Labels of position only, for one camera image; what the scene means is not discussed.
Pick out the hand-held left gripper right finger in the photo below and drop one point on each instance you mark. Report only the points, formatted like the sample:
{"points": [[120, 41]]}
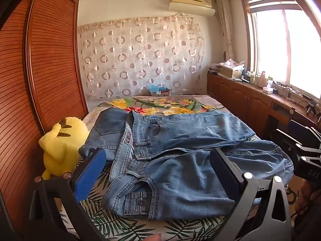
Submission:
{"points": [[225, 174]]}

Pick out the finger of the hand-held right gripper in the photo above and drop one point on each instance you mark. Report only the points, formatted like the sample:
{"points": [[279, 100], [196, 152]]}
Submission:
{"points": [[286, 138], [302, 128]]}

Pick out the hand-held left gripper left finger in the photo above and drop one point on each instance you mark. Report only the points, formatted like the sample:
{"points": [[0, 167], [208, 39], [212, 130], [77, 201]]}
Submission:
{"points": [[90, 173]]}

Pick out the blue denim pants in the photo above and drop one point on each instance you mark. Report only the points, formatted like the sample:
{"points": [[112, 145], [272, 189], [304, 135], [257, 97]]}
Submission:
{"points": [[175, 155]]}

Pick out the person's right hand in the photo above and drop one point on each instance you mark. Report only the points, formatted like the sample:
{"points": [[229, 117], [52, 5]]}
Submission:
{"points": [[304, 195]]}

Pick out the person's left hand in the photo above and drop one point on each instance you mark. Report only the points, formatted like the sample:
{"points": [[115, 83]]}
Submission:
{"points": [[155, 237]]}

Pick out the small black tripod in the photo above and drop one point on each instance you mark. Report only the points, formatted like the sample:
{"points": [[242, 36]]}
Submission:
{"points": [[311, 106]]}

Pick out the yellow plush toy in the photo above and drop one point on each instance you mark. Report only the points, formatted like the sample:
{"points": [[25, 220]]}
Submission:
{"points": [[60, 150]]}

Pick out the white tissue box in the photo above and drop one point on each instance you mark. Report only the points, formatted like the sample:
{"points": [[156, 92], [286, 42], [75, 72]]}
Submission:
{"points": [[267, 89]]}

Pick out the long wooden cabinet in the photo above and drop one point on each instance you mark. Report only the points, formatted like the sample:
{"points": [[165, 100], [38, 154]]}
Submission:
{"points": [[240, 100]]}

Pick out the beige cardboard box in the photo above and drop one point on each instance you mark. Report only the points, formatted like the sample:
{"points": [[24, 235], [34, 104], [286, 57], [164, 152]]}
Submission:
{"points": [[229, 72]]}

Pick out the wooden framed window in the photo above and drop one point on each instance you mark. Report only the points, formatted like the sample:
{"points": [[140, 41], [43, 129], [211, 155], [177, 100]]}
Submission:
{"points": [[288, 42]]}

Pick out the crumpled white paper wrapping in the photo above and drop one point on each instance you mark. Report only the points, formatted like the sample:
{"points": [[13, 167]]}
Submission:
{"points": [[234, 62]]}

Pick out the floral fleece blanket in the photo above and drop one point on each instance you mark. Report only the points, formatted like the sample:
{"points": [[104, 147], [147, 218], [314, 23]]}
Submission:
{"points": [[163, 105]]}

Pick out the cardboard box with blue bag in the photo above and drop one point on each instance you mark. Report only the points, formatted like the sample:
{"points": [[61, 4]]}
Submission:
{"points": [[160, 90]]}

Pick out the slatted wooden wardrobe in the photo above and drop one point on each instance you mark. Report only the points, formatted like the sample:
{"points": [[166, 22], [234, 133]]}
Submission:
{"points": [[37, 80]]}

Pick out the beige window curtain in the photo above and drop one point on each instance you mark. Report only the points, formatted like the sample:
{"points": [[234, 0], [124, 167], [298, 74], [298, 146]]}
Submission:
{"points": [[225, 30]]}

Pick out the circle-patterned sheer curtain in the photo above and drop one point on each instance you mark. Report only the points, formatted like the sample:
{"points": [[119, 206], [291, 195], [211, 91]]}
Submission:
{"points": [[140, 55]]}

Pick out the white air deflector panel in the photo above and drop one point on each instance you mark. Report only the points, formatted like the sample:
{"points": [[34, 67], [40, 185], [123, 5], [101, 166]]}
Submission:
{"points": [[193, 8]]}

